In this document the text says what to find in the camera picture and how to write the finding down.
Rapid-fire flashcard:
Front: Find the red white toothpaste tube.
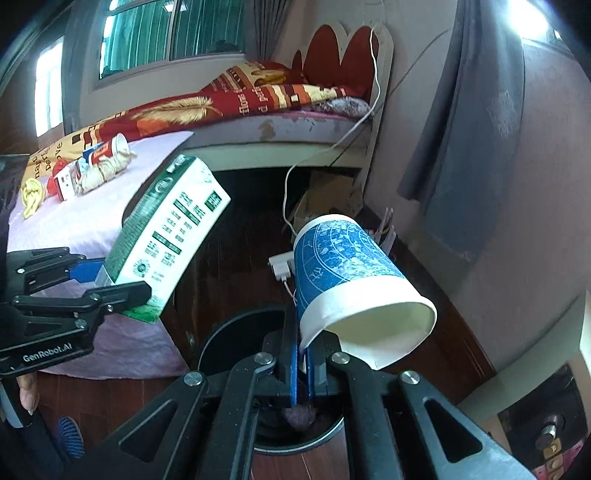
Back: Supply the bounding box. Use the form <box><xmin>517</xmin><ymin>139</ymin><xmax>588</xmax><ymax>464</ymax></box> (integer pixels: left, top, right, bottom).
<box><xmin>82</xmin><ymin>133</ymin><xmax>130</xmax><ymax>169</ymax></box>

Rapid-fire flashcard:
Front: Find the window with white frame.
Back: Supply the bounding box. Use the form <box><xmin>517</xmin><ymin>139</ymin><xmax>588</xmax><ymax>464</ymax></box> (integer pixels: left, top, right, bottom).
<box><xmin>95</xmin><ymin>0</ymin><xmax>259</xmax><ymax>93</ymax></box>

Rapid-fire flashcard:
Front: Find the green and white milk carton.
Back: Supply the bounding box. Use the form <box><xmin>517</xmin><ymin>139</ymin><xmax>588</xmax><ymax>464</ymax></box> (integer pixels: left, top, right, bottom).
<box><xmin>102</xmin><ymin>154</ymin><xmax>232</xmax><ymax>324</ymax></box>

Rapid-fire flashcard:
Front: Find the grey hanging curtain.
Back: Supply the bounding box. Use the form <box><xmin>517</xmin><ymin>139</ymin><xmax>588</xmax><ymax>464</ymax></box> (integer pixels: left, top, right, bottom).
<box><xmin>397</xmin><ymin>0</ymin><xmax>525</xmax><ymax>264</ymax></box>

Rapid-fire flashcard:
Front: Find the grey sheer curtain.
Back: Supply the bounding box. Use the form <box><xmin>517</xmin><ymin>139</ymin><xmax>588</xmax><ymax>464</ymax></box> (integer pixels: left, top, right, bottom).
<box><xmin>252</xmin><ymin>0</ymin><xmax>296</xmax><ymax>70</ymax></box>
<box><xmin>60</xmin><ymin>0</ymin><xmax>107</xmax><ymax>134</ymax></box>

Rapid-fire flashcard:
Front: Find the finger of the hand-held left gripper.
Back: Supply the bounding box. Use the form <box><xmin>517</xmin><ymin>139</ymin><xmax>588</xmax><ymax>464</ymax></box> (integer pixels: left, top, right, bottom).
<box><xmin>6</xmin><ymin>247</ymin><xmax>106</xmax><ymax>294</ymax></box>
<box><xmin>10</xmin><ymin>281</ymin><xmax>154</xmax><ymax>325</ymax></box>

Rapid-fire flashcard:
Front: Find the red and white small box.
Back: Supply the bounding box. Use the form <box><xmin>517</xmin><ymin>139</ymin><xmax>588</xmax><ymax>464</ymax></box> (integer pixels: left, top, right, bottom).
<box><xmin>46</xmin><ymin>161</ymin><xmax>90</xmax><ymax>203</ymax></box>

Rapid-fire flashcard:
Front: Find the green curtain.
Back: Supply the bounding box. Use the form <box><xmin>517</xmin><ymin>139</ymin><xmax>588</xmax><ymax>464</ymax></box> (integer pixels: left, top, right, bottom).
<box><xmin>104</xmin><ymin>0</ymin><xmax>247</xmax><ymax>77</ymax></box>

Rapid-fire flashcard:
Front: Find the narrow side window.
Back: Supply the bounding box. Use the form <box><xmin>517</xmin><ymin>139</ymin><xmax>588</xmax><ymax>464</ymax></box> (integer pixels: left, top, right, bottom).
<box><xmin>34</xmin><ymin>37</ymin><xmax>65</xmax><ymax>137</ymax></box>

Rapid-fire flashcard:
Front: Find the blue paper cup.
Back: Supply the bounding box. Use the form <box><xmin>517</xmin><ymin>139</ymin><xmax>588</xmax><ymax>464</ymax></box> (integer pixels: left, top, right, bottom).
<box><xmin>292</xmin><ymin>213</ymin><xmax>438</xmax><ymax>371</ymax></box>

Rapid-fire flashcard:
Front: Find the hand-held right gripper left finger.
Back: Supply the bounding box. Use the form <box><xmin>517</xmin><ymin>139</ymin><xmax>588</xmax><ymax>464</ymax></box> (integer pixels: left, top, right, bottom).
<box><xmin>74</xmin><ymin>305</ymin><xmax>305</xmax><ymax>480</ymax></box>

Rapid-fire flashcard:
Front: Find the grey mattress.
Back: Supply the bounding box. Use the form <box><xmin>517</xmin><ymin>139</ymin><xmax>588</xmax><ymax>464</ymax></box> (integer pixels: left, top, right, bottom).
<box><xmin>185</xmin><ymin>111</ymin><xmax>372</xmax><ymax>151</ymax></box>

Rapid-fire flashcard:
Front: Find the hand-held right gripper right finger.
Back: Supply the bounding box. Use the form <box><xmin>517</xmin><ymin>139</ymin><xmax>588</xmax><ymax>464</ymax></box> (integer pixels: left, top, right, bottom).
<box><xmin>306</xmin><ymin>332</ymin><xmax>539</xmax><ymax>480</ymax></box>

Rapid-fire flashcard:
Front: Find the blue slipper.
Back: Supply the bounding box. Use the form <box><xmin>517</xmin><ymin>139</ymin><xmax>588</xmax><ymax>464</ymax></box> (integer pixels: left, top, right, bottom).
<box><xmin>54</xmin><ymin>415</ymin><xmax>86</xmax><ymax>460</ymax></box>

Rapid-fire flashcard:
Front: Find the dark metal lock plate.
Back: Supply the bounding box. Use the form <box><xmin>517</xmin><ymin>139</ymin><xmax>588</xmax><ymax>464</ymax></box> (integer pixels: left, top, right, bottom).
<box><xmin>498</xmin><ymin>362</ymin><xmax>589</xmax><ymax>480</ymax></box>

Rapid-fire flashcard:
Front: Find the yellow crumpled cloth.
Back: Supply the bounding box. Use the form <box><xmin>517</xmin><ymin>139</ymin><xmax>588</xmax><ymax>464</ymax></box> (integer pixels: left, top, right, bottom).
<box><xmin>21</xmin><ymin>179</ymin><xmax>49</xmax><ymax>220</ymax></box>

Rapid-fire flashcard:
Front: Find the red padded headboard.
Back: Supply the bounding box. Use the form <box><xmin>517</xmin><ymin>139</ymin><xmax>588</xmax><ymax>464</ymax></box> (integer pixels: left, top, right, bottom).
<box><xmin>291</xmin><ymin>21</ymin><xmax>395</xmax><ymax>153</ymax></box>

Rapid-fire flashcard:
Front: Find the person's left hand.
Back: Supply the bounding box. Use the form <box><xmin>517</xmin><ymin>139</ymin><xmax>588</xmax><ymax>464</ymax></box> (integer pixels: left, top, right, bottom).
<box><xmin>16</xmin><ymin>373</ymin><xmax>40</xmax><ymax>417</ymax></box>

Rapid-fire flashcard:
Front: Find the white bed frame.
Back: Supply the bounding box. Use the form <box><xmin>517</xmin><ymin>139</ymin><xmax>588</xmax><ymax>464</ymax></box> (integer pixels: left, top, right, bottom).
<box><xmin>182</xmin><ymin>138</ymin><xmax>370</xmax><ymax>174</ymax></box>

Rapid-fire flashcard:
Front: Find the black round bin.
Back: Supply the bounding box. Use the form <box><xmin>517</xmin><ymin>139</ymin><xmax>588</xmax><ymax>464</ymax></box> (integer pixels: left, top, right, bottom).
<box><xmin>196</xmin><ymin>302</ymin><xmax>347</xmax><ymax>455</ymax></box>

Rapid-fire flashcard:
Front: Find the pink tablecloth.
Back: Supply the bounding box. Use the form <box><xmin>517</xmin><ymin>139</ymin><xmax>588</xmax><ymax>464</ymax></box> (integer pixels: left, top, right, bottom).
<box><xmin>7</xmin><ymin>130</ymin><xmax>197</xmax><ymax>379</ymax></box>

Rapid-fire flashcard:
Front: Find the white power strip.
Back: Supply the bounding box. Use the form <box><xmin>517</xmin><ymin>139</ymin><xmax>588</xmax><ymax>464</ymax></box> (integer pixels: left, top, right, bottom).
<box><xmin>268</xmin><ymin>251</ymin><xmax>298</xmax><ymax>282</ymax></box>

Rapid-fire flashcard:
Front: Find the bright window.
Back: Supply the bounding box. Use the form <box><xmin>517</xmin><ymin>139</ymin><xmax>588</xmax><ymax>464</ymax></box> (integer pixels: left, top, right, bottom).
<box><xmin>508</xmin><ymin>0</ymin><xmax>578</xmax><ymax>51</ymax></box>

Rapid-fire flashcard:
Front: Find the red and yellow patterned blanket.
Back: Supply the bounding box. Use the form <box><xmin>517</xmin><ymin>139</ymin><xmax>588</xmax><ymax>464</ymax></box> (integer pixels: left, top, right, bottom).
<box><xmin>21</xmin><ymin>62</ymin><xmax>370</xmax><ymax>181</ymax></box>

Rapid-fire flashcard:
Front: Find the cardboard box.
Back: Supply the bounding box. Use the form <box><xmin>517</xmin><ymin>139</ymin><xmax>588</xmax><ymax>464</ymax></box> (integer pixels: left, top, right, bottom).
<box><xmin>291</xmin><ymin>171</ymin><xmax>365</xmax><ymax>232</ymax></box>

